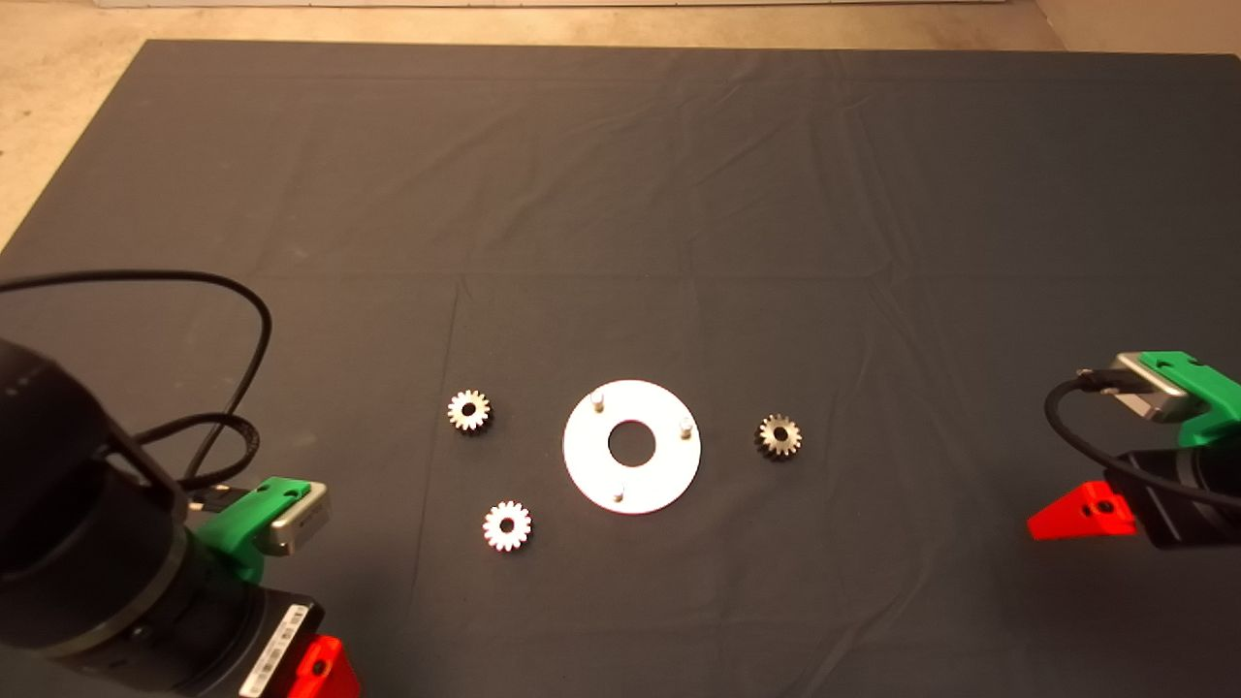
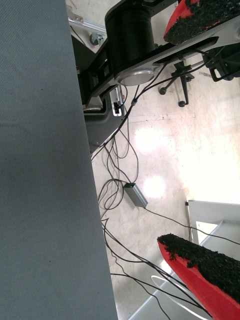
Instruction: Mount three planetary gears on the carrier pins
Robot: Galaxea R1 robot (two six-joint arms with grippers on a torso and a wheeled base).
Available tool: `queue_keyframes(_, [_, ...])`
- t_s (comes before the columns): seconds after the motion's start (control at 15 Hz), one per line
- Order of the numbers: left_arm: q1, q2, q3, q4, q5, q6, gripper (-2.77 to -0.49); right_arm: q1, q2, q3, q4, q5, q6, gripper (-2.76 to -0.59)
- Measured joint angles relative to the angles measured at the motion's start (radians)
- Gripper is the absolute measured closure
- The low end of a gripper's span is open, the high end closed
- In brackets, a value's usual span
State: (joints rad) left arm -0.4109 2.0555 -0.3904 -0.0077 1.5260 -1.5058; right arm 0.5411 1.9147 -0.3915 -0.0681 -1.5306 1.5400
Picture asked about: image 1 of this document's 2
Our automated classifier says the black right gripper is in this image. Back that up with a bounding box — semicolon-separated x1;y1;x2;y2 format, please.
1027;448;1241;552

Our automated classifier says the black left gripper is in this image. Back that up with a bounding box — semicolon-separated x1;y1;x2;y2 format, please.
184;584;363;698

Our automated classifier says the small steel planetary gear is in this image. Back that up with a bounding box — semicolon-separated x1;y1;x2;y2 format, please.
447;390;492;434
754;414;803;461
482;500;533;554

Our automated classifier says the round metal carrier plate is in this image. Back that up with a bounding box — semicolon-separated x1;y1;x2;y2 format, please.
562;379;702;516

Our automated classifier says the dark grey table cloth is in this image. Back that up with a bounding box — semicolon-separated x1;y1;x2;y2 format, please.
0;39;1241;698

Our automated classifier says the black right camera cable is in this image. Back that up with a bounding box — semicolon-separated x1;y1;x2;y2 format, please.
1044;368;1241;512

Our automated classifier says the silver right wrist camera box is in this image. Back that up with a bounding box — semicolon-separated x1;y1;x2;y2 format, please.
1105;352;1189;425

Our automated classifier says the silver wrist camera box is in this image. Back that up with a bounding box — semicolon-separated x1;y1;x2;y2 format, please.
1105;352;1189;425
267;482;332;557

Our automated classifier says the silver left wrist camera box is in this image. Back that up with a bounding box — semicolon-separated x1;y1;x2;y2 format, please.
267;482;332;557

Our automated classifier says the green left camera mount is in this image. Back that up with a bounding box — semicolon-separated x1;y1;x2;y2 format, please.
199;477;311;585

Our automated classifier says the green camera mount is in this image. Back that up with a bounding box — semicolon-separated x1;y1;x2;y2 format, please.
199;477;311;585
1136;351;1241;449

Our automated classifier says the green right camera mount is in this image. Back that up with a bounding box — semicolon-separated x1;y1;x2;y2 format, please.
1136;351;1241;449

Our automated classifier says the thin black left camera cable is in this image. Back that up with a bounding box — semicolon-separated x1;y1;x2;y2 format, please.
0;270;274;510

